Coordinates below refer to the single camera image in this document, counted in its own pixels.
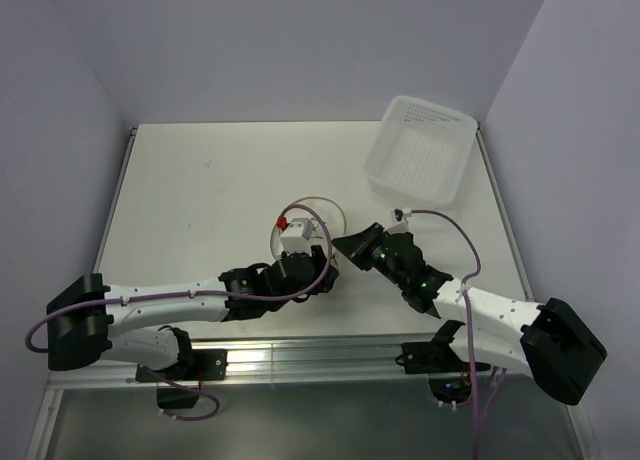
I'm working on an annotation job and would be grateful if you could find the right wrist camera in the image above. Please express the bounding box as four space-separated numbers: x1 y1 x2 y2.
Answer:
386 208 412 234

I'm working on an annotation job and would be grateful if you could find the aluminium mounting rail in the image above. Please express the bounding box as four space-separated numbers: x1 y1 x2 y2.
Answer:
49 329 531 387

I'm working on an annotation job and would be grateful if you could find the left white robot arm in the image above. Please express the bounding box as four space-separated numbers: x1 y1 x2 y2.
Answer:
46 246 339 380

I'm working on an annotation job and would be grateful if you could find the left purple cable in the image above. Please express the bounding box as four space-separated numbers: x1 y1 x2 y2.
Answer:
25 205 334 422

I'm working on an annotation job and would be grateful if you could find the white mesh laundry bag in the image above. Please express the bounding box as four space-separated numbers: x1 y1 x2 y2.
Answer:
269 196 347 259

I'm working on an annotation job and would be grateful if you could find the white plastic tray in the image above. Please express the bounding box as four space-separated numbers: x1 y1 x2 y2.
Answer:
363 96 478 207

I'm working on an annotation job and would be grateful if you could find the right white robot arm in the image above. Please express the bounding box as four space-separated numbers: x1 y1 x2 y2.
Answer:
332 223 607 405

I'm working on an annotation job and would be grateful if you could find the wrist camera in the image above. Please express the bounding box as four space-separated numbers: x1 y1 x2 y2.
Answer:
386 208 412 234
272 217 313 257

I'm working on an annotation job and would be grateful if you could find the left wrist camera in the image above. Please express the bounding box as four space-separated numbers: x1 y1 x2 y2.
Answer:
272 217 313 257

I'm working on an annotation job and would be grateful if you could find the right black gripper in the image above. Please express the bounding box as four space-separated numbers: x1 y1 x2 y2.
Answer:
332 222 407 289

